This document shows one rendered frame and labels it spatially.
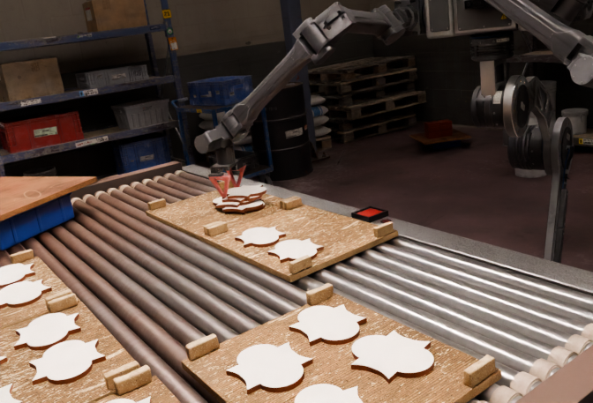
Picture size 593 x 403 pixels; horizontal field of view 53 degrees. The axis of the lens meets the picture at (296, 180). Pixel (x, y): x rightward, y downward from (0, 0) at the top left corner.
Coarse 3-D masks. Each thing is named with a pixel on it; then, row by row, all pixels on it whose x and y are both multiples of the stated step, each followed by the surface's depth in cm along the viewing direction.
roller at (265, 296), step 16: (96, 208) 223; (112, 208) 213; (128, 224) 196; (144, 224) 191; (160, 240) 176; (192, 256) 159; (208, 272) 151; (224, 272) 146; (240, 288) 138; (256, 288) 134; (272, 304) 128; (288, 304) 125; (480, 400) 87
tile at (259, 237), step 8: (248, 232) 163; (256, 232) 163; (264, 232) 162; (272, 232) 161; (280, 232) 160; (240, 240) 160; (248, 240) 157; (256, 240) 157; (264, 240) 156; (272, 240) 155
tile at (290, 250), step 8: (288, 240) 154; (296, 240) 153; (304, 240) 152; (280, 248) 149; (288, 248) 148; (296, 248) 148; (304, 248) 147; (312, 248) 146; (320, 248) 147; (280, 256) 144; (288, 256) 143; (296, 256) 143; (312, 256) 142
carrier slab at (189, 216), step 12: (216, 192) 211; (180, 204) 202; (192, 204) 201; (204, 204) 199; (276, 204) 189; (156, 216) 192; (168, 216) 190; (180, 216) 189; (192, 216) 187; (204, 216) 186; (216, 216) 184; (228, 216) 183; (240, 216) 181; (252, 216) 180; (264, 216) 179; (180, 228) 179; (192, 228) 175; (228, 228) 172; (204, 240) 167
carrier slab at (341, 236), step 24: (288, 216) 176; (312, 216) 173; (336, 216) 170; (216, 240) 163; (312, 240) 154; (336, 240) 152; (360, 240) 150; (384, 240) 151; (264, 264) 143; (288, 264) 141
